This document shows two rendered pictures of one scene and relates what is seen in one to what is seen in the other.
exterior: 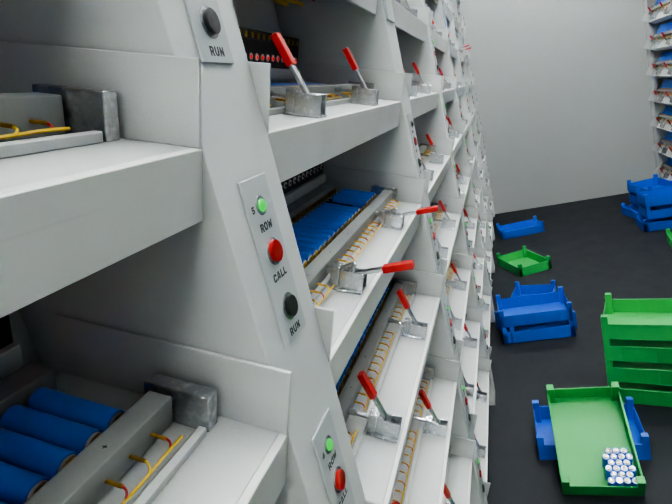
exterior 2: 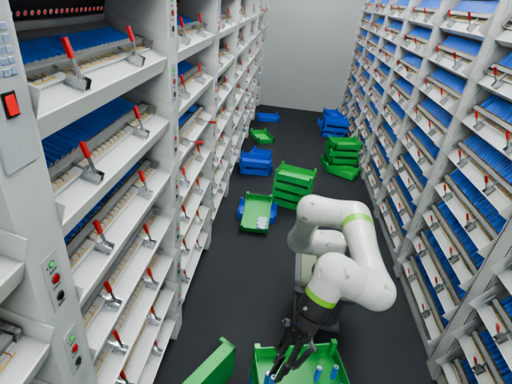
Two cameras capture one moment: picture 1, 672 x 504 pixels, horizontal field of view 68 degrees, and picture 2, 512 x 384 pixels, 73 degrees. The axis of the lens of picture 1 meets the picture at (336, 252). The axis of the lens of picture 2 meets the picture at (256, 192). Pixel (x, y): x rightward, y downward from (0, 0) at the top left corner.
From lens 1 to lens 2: 0.92 m
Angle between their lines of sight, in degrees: 23
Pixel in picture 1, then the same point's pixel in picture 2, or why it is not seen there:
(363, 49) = (204, 53)
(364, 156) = not seen: hidden behind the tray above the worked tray
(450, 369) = (209, 175)
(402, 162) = (209, 98)
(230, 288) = (168, 145)
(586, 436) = (255, 212)
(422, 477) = (191, 203)
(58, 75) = (144, 98)
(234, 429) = (161, 171)
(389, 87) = (210, 71)
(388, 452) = (185, 189)
